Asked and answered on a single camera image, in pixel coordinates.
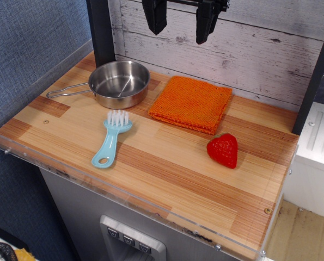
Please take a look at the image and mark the grey toy fridge cabinet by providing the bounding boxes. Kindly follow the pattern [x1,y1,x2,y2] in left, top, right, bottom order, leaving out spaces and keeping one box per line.
[41,170,235,260]

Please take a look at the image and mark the silver dispenser button panel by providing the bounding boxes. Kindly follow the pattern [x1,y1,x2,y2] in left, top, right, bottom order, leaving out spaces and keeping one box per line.
[100,215,167,260]

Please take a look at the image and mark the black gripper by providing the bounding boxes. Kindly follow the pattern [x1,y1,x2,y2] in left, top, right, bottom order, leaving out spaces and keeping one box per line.
[142,0,230,45]

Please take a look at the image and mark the red toy strawberry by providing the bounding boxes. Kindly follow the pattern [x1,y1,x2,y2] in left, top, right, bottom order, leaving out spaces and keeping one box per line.
[206,133,238,169]

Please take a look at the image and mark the light blue scrub brush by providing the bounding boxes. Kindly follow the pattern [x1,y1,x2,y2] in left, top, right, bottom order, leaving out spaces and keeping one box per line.
[91,110,133,169]

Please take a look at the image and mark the stainless steel pot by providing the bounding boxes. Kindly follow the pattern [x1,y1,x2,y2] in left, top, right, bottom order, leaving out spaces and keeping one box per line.
[46,61,151,109]

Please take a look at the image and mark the clear acrylic guard rail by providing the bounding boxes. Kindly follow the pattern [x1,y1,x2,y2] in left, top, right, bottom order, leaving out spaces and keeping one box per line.
[0,38,297,260]

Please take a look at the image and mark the white ridged side unit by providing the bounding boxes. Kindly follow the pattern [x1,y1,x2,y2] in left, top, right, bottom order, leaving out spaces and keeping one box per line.
[283,102,324,217]

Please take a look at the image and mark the orange folded cloth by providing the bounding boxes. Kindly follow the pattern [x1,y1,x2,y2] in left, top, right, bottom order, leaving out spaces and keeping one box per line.
[148,76,232,135]

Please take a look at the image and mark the black left frame post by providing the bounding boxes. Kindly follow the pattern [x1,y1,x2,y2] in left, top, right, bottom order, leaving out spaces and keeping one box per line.
[86,0,115,67]

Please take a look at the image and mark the black right frame post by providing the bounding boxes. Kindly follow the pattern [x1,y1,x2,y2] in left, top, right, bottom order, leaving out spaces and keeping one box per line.
[292,42,324,135]

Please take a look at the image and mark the yellow black object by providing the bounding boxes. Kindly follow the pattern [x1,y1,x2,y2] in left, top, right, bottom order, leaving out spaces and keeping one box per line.
[0,228,37,260]

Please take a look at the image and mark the black frame post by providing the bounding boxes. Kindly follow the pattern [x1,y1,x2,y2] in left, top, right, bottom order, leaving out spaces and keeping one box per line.
[86,0,115,67]
[292,42,324,135]

